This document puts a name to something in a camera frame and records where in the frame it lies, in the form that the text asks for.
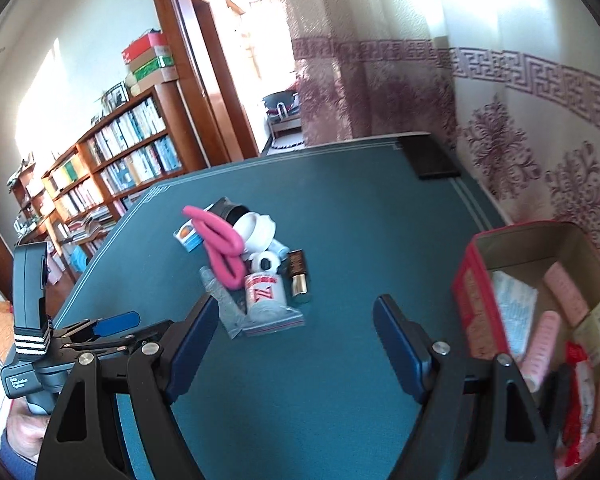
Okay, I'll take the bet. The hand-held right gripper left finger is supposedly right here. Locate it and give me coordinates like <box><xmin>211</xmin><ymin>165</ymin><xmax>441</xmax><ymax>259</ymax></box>
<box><xmin>39</xmin><ymin>292</ymin><xmax>221</xmax><ymax>480</ymax></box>

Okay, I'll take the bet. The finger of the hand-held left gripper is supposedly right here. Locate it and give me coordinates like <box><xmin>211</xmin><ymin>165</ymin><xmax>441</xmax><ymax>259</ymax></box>
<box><xmin>55</xmin><ymin>311</ymin><xmax>142</xmax><ymax>343</ymax></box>
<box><xmin>67</xmin><ymin>320</ymin><xmax>176</xmax><ymax>358</ymax></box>

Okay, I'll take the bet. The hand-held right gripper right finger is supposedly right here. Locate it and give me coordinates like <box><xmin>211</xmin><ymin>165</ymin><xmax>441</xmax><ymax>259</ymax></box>
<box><xmin>372</xmin><ymin>294</ymin><xmax>558</xmax><ymax>480</ymax></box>

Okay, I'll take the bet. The clear zip bag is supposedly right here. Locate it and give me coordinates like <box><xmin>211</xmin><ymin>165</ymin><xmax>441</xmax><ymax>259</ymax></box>
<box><xmin>200</xmin><ymin>266</ymin><xmax>306</xmax><ymax>341</ymax></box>

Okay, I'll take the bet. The pink foam curler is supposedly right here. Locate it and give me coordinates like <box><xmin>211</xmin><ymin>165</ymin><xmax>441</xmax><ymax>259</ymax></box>
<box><xmin>183</xmin><ymin>205</ymin><xmax>245</xmax><ymax>261</ymax></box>
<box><xmin>203</xmin><ymin>245</ymin><xmax>247</xmax><ymax>291</ymax></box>

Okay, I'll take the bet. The pink biscuit tin box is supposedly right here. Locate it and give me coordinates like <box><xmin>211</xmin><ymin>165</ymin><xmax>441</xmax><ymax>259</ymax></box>
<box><xmin>452</xmin><ymin>220</ymin><xmax>600</xmax><ymax>480</ymax></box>

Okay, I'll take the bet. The white packet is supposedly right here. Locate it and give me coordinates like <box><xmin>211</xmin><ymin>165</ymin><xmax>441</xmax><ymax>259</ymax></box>
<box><xmin>490</xmin><ymin>270</ymin><xmax>538</xmax><ymax>361</ymax></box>

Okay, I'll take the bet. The black gold lipstick tube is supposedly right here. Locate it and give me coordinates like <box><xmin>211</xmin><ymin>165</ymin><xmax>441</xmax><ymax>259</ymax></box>
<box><xmin>286</xmin><ymin>249</ymin><xmax>313</xmax><ymax>303</ymax></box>

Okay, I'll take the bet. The small black case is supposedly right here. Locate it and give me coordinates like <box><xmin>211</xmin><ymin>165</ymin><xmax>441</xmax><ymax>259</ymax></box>
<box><xmin>545</xmin><ymin>364</ymin><xmax>573</xmax><ymax>431</ymax></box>

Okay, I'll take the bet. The red foil packet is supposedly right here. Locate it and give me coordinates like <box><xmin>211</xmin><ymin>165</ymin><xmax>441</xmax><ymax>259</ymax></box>
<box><xmin>562</xmin><ymin>342</ymin><xmax>596</xmax><ymax>461</ymax></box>

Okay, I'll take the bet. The person's left forearm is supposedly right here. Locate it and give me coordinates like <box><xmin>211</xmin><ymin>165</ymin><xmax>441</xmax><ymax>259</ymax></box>
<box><xmin>0</xmin><ymin>442</ymin><xmax>41</xmax><ymax>471</ymax></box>

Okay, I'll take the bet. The green cloth desktop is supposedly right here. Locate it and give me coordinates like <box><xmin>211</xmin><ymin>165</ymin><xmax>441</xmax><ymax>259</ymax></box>
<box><xmin>47</xmin><ymin>132</ymin><xmax>558</xmax><ymax>480</ymax></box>

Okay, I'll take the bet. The person's left hand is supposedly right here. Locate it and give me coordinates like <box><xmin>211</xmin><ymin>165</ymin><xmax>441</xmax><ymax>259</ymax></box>
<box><xmin>5</xmin><ymin>405</ymin><xmax>48</xmax><ymax>461</ymax></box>

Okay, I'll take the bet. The small blue orange box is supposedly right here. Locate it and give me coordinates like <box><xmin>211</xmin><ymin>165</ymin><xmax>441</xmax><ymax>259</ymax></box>
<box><xmin>174</xmin><ymin>223</ymin><xmax>204</xmax><ymax>252</ymax></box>

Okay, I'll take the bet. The black round container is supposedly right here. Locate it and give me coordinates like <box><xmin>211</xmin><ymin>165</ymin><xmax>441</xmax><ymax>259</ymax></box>
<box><xmin>205</xmin><ymin>196</ymin><xmax>251</xmax><ymax>226</ymax></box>

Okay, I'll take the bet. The wooden bookshelf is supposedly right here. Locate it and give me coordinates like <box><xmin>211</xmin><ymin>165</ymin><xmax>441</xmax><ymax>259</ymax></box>
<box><xmin>10</xmin><ymin>82</ymin><xmax>208</xmax><ymax>281</ymax></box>

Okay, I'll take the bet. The black phone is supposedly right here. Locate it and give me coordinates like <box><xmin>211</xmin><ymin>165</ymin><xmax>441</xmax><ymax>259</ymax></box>
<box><xmin>399</xmin><ymin>132</ymin><xmax>458</xmax><ymax>181</ymax></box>

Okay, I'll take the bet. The framed photo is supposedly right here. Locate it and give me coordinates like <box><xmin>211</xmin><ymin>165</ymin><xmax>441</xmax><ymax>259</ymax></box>
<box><xmin>100</xmin><ymin>85</ymin><xmax>131</xmax><ymax>111</ymax></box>

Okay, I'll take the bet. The stack of coloured boxes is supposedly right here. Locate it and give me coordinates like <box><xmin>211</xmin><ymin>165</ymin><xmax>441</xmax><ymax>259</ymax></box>
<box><xmin>121</xmin><ymin>31</ymin><xmax>180</xmax><ymax>97</ymax></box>

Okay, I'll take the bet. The patterned curtain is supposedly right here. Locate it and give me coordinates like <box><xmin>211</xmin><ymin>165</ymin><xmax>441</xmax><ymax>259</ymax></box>
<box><xmin>267</xmin><ymin>0</ymin><xmax>600</xmax><ymax>281</ymax></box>

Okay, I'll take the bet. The wooden door frame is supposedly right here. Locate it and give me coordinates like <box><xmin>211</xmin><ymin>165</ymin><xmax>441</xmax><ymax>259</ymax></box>
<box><xmin>145</xmin><ymin>0</ymin><xmax>261</xmax><ymax>166</ymax></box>

